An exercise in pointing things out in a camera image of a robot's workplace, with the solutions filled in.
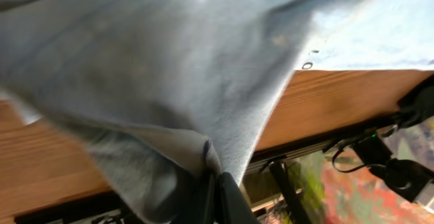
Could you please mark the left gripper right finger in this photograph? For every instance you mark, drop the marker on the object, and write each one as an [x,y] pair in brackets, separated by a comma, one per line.
[231,207]

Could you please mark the black table frame leg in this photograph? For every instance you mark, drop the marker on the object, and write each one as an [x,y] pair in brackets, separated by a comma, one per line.
[296,210]

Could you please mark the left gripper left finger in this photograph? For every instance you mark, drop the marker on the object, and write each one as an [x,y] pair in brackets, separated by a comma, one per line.
[201,208]

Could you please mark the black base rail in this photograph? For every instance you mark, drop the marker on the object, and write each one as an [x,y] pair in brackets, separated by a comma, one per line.
[109,208]

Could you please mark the light blue t-shirt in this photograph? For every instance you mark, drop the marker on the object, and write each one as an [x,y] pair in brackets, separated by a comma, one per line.
[160,91]

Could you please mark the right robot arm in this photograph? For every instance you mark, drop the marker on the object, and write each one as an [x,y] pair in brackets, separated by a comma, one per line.
[407,178]

